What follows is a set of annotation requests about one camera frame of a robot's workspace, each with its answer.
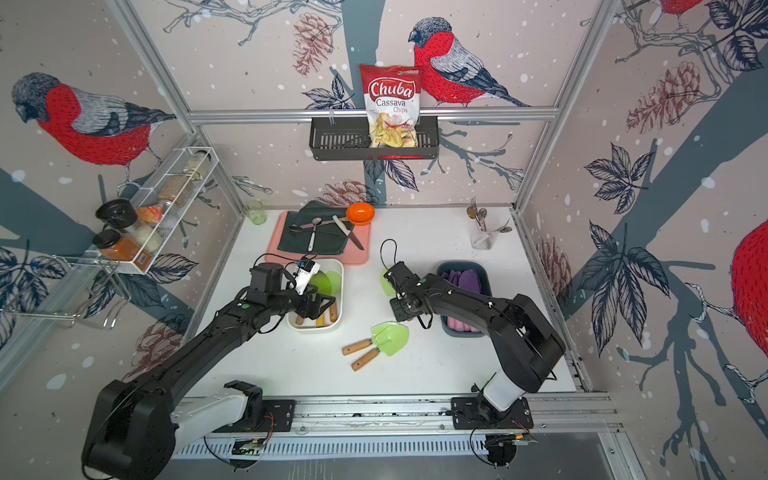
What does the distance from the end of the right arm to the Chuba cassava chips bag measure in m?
0.40

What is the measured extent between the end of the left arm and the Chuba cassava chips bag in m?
0.48

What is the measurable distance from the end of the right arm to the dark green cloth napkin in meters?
0.40

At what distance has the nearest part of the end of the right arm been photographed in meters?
0.62

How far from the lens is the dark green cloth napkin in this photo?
3.59 ft

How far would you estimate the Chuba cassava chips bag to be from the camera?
831mm
